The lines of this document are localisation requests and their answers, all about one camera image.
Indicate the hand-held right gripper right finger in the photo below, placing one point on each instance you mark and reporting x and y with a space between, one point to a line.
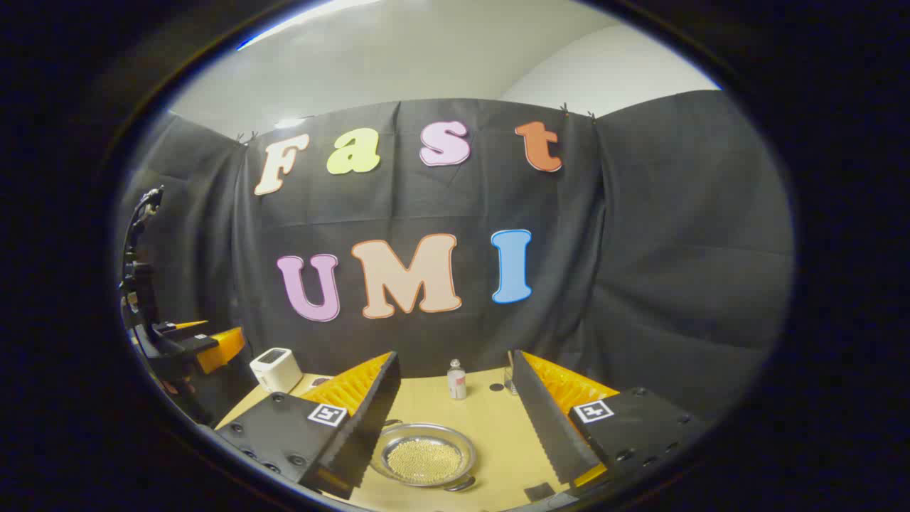
547 427

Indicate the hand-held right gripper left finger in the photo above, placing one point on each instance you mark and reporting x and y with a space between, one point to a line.
362 434

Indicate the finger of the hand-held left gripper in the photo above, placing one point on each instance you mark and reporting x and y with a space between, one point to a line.
186 326
222 350

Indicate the clear glass utensil holder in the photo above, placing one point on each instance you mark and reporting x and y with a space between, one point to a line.
509 384

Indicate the white toaster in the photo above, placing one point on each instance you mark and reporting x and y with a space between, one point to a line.
276 370

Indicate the pile of soybeans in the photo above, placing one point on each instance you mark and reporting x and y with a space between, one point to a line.
423 461

